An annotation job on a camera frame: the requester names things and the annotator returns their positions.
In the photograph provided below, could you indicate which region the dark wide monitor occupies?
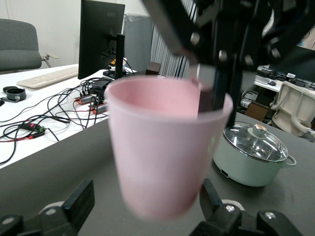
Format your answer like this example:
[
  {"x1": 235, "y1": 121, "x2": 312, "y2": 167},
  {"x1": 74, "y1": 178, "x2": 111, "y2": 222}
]
[{"x1": 269, "y1": 45, "x2": 315, "y2": 84}]

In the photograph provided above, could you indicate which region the pale green cooking pot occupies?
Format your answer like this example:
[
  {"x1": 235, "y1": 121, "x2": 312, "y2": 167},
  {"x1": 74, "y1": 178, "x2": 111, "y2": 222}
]
[{"x1": 213, "y1": 121, "x2": 297, "y2": 187}]

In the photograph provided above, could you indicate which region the black round lens cap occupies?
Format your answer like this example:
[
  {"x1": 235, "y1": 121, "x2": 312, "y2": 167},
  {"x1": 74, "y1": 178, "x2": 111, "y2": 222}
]
[{"x1": 2, "y1": 86, "x2": 27, "y2": 103}]

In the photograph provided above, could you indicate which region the small brown box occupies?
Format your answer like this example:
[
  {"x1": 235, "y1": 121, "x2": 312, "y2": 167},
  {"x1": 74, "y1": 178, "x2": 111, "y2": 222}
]
[{"x1": 145, "y1": 61, "x2": 162, "y2": 76}]

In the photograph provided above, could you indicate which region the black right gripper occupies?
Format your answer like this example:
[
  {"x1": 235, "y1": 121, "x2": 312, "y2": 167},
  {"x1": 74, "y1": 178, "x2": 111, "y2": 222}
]
[{"x1": 141, "y1": 0, "x2": 315, "y2": 128}]

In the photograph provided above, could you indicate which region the gray office chair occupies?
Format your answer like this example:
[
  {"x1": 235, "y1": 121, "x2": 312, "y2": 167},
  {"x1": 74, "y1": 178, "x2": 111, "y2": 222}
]
[{"x1": 0, "y1": 18, "x2": 60, "y2": 73}]

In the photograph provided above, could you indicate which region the black computer monitor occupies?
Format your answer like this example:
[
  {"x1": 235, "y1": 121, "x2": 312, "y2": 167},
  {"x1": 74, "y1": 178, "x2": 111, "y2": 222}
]
[{"x1": 78, "y1": 0, "x2": 127, "y2": 80}]

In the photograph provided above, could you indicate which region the brown cardboard box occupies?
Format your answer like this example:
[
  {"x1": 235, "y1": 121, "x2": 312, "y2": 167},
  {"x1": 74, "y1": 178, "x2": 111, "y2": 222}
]
[{"x1": 245, "y1": 100, "x2": 270, "y2": 122}]

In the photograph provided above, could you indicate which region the orange gray usb hub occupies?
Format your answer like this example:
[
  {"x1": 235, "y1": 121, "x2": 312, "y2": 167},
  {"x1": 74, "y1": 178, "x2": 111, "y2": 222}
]
[
  {"x1": 74, "y1": 94, "x2": 99, "y2": 105},
  {"x1": 90, "y1": 103, "x2": 109, "y2": 114}
]

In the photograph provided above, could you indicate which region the red wire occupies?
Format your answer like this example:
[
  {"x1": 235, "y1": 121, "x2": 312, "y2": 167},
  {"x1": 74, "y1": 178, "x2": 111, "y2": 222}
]
[{"x1": 0, "y1": 134, "x2": 35, "y2": 143}]

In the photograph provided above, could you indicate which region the gray cabinet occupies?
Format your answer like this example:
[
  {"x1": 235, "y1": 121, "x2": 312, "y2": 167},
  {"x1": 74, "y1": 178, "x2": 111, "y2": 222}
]
[{"x1": 124, "y1": 13, "x2": 155, "y2": 74}]

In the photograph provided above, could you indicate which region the white keyboard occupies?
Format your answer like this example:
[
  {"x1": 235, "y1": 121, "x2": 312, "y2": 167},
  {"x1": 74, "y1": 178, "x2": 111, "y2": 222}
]
[{"x1": 16, "y1": 66, "x2": 79, "y2": 89}]

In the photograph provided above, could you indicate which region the black desk cable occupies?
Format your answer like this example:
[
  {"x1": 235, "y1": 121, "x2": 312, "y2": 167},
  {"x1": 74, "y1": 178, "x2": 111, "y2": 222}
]
[{"x1": 0, "y1": 86, "x2": 111, "y2": 165}]

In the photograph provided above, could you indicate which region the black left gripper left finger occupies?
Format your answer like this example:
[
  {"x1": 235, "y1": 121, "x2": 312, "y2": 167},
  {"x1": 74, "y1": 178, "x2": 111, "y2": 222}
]
[{"x1": 0, "y1": 179, "x2": 95, "y2": 236}]

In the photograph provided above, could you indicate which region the white desk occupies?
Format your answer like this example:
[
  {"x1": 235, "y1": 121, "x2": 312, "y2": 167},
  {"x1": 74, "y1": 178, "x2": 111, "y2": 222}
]
[{"x1": 0, "y1": 63, "x2": 148, "y2": 170}]

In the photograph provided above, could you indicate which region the cream office chair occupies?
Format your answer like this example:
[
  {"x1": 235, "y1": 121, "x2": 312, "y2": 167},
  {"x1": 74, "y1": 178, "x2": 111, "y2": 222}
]
[{"x1": 269, "y1": 81, "x2": 315, "y2": 143}]

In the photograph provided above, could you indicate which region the black adapter box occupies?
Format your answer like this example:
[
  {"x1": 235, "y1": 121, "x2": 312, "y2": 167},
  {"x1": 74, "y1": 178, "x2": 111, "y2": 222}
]
[{"x1": 88, "y1": 81, "x2": 110, "y2": 95}]

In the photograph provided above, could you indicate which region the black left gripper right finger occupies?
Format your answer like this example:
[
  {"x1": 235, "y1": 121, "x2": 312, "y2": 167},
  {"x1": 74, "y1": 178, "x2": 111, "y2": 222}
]
[{"x1": 189, "y1": 178, "x2": 303, "y2": 236}]

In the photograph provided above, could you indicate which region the glass lid with tan knob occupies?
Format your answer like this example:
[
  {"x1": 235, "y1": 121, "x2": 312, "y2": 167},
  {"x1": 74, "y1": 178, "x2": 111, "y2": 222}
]
[{"x1": 222, "y1": 121, "x2": 289, "y2": 163}]

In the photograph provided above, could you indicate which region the pink plastic cup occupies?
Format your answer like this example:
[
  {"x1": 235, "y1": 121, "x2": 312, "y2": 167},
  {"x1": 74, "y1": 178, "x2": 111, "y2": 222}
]
[{"x1": 104, "y1": 75, "x2": 234, "y2": 221}]

